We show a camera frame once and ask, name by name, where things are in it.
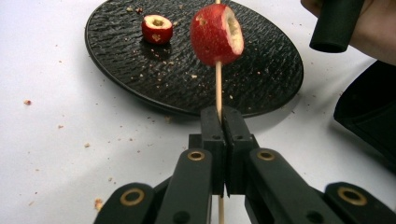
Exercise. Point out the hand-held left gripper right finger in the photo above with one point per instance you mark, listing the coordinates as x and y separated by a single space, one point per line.
238 149

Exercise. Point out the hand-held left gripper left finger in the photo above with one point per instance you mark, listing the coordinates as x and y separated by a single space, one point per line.
214 149

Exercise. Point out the thin bamboo skewer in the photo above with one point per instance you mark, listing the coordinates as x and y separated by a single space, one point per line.
219 90

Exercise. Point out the red cored hawthorn fruit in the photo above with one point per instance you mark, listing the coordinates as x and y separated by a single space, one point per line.
155 31
211 37

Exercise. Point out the black textured round plate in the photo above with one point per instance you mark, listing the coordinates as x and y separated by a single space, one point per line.
124 62

